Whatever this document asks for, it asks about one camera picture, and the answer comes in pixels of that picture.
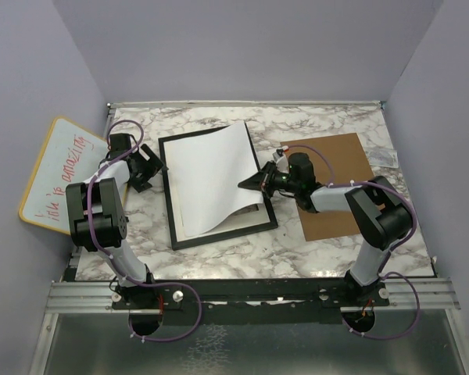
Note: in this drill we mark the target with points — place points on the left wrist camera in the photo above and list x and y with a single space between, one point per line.
119 144

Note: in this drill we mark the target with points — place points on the sunflower photo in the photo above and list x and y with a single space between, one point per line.
204 172

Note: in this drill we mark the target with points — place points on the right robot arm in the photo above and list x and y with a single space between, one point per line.
384 217

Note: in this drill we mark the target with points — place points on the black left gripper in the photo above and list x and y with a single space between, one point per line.
152 166

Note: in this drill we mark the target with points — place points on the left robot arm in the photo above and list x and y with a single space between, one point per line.
95 207

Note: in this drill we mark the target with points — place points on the white mat board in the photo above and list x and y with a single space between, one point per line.
249 220

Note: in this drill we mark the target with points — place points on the yellow rimmed whiteboard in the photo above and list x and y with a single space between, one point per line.
69 154

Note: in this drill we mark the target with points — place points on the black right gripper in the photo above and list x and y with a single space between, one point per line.
262 180

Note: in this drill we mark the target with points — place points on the brown backing board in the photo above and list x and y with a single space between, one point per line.
342 158

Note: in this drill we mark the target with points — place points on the aluminium rail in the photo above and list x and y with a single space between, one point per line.
96 297

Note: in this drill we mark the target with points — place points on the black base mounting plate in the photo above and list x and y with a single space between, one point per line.
247 301

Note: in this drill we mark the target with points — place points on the black picture frame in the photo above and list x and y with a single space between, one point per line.
203 201

